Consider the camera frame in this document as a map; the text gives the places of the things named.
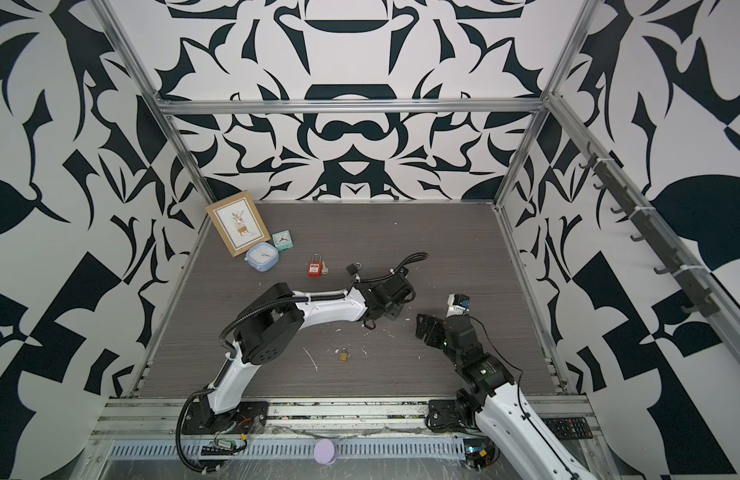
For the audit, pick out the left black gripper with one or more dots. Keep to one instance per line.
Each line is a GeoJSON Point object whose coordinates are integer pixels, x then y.
{"type": "Point", "coordinates": [397, 314]}

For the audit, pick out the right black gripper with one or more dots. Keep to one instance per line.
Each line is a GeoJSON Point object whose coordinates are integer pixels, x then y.
{"type": "Point", "coordinates": [438, 327]}

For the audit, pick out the small black padlock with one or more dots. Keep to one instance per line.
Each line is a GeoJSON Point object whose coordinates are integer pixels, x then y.
{"type": "Point", "coordinates": [354, 268]}

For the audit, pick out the red padlock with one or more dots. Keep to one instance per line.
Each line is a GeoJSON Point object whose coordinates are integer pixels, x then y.
{"type": "Point", "coordinates": [315, 267]}

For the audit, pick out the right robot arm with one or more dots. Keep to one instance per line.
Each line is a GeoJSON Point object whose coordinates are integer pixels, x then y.
{"type": "Point", "coordinates": [492, 402]}

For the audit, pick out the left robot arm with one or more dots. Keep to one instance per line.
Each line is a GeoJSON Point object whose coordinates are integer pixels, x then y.
{"type": "Point", "coordinates": [263, 330]}

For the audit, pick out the green square alarm clock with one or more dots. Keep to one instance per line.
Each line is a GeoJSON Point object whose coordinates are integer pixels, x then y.
{"type": "Point", "coordinates": [282, 240]}

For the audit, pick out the blue square alarm clock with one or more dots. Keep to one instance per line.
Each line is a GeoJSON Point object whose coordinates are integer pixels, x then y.
{"type": "Point", "coordinates": [262, 257]}

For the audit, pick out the right circuit board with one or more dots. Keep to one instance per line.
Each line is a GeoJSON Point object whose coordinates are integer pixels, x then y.
{"type": "Point", "coordinates": [479, 453]}

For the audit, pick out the circuit board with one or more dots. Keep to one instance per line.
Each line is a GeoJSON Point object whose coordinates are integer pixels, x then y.
{"type": "Point", "coordinates": [479, 453]}
{"type": "Point", "coordinates": [225, 447]}

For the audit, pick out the purple round lid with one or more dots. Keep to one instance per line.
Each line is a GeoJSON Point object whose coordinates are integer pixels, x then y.
{"type": "Point", "coordinates": [325, 452]}

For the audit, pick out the black remote control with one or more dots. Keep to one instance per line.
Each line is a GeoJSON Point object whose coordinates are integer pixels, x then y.
{"type": "Point", "coordinates": [569, 428]}

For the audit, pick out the left circuit board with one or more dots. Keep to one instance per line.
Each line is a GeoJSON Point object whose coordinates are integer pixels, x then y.
{"type": "Point", "coordinates": [225, 447]}

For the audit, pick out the black coat hook rack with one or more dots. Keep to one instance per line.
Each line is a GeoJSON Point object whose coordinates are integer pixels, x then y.
{"type": "Point", "coordinates": [676, 260]}

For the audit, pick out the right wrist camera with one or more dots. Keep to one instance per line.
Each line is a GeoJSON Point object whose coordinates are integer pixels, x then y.
{"type": "Point", "coordinates": [458, 305]}

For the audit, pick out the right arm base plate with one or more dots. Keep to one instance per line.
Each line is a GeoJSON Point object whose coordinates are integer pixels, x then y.
{"type": "Point", "coordinates": [455, 415]}

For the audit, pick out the wooden picture frame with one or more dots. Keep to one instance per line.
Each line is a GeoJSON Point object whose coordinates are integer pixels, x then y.
{"type": "Point", "coordinates": [238, 222]}

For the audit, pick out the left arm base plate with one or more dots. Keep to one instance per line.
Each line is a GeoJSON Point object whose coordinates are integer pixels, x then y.
{"type": "Point", "coordinates": [246, 417]}

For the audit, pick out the white slotted cable duct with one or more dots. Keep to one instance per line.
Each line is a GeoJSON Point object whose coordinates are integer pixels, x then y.
{"type": "Point", "coordinates": [304, 448]}

